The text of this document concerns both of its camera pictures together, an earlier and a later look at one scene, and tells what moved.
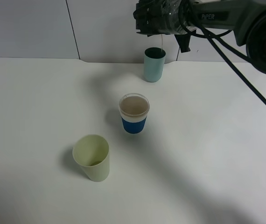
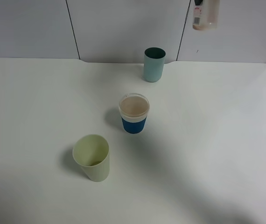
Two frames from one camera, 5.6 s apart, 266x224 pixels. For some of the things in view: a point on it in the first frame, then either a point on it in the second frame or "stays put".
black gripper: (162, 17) → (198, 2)
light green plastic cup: (91, 153) stays put
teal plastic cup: (154, 63) stays put
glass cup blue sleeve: (134, 108) stays put
